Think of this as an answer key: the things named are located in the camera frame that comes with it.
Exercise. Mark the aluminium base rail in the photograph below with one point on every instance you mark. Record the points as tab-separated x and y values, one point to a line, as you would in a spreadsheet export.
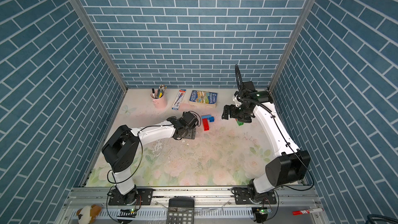
213	205

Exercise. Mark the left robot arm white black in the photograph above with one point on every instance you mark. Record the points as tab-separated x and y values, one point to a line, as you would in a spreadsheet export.
120	150

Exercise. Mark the green lego brick back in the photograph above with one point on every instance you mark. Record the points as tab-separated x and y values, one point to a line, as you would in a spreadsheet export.
239	123

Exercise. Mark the white red pen box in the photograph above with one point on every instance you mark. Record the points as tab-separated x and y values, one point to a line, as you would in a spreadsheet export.
178	100

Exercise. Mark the brown white plush toy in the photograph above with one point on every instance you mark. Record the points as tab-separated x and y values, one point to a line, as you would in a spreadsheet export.
88	214

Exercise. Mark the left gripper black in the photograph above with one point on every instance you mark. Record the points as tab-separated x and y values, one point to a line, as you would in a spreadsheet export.
192	133

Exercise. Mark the red white marker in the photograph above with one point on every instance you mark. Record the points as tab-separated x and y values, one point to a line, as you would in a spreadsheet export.
308	211

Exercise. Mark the pens in cup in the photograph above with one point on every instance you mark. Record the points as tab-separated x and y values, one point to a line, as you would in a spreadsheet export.
159	92

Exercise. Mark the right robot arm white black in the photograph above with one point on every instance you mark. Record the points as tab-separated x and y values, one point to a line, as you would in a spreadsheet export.
290	163

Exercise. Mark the red lego brick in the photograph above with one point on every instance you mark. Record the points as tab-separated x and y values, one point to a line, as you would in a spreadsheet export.
205	124

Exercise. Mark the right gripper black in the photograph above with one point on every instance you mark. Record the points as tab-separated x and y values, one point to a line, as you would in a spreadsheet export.
232	115

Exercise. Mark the pink pen holder cup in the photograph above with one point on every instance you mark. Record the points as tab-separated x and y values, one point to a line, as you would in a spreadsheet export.
159	103

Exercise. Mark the black calculator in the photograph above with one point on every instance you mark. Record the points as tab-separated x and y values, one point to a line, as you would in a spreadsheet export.
180	211

